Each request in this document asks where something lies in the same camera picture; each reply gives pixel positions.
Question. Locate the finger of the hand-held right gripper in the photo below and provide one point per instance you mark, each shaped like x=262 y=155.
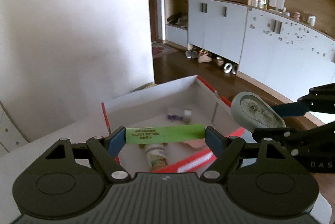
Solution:
x=290 y=109
x=272 y=134

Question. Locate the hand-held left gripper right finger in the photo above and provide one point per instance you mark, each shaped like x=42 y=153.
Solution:
x=216 y=139

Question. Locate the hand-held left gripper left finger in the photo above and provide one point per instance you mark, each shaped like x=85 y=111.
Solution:
x=116 y=140

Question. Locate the grey oval case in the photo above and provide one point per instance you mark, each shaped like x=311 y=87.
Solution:
x=251 y=111

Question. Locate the clear bottle with purple contents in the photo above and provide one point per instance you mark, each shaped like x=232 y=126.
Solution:
x=180 y=115

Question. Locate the jar with green lid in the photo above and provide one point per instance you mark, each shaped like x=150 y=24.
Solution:
x=155 y=158

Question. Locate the green lip balm tube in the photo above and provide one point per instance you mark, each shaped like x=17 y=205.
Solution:
x=165 y=133

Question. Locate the red cardboard box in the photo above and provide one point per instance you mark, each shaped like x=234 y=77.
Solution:
x=167 y=98

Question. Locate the brown shoe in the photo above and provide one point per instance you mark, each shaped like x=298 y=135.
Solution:
x=219 y=60

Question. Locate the pink shoes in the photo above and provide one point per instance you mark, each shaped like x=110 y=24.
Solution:
x=204 y=58

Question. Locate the grey slippers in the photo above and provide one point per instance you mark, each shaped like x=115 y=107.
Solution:
x=191 y=54

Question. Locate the white kettle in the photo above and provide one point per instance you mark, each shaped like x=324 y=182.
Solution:
x=311 y=20

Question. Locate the patterned mug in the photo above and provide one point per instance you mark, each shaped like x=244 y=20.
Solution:
x=295 y=14

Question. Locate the red patterned doormat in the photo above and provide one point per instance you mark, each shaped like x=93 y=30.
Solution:
x=163 y=51

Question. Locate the pile of shoes in niche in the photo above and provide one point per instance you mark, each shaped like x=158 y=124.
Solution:
x=178 y=20

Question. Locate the white and wood cabinet wall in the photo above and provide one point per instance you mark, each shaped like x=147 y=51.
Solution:
x=222 y=28

